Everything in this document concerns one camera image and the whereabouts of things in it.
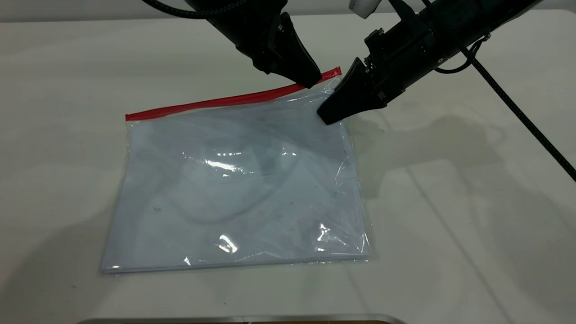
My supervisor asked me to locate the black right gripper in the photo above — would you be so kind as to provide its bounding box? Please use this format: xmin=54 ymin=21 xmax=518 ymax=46
xmin=317 ymin=16 xmax=453 ymax=126

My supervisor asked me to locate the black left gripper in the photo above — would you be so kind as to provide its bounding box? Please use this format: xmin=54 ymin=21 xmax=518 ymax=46
xmin=184 ymin=0 xmax=323 ymax=89

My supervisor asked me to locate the thin black cable loop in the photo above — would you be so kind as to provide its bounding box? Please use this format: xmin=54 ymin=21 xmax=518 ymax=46
xmin=433 ymin=34 xmax=492 ymax=75

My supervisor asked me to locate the thick braided black cable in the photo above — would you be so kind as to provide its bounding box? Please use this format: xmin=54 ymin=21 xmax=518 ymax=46
xmin=421 ymin=0 xmax=576 ymax=183

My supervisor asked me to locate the transparent bag with red zipper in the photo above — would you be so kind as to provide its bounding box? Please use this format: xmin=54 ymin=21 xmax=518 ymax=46
xmin=100 ymin=67 xmax=375 ymax=275

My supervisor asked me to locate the silver metal rim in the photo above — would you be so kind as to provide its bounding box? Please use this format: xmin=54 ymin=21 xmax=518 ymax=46
xmin=79 ymin=314 xmax=405 ymax=324

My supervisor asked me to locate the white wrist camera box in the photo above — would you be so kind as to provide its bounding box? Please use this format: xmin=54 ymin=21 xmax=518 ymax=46
xmin=349 ymin=0 xmax=384 ymax=19

